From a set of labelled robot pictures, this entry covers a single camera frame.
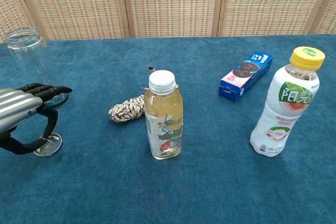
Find blue cookie box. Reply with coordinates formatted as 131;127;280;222
218;51;274;102

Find white bottle yellow cap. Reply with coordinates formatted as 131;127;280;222
249;46;326;157

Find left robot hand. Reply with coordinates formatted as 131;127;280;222
0;83;74;156

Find clear glass jar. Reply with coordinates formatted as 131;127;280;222
5;26;70;109

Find braided rope bundle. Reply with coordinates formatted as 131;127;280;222
108;65;155;123

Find blue table cloth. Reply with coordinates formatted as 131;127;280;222
0;34;336;224

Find woven bamboo folding screen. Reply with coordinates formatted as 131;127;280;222
0;0;336;44

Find tea bottle white cap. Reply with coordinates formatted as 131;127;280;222
143;70;184;161

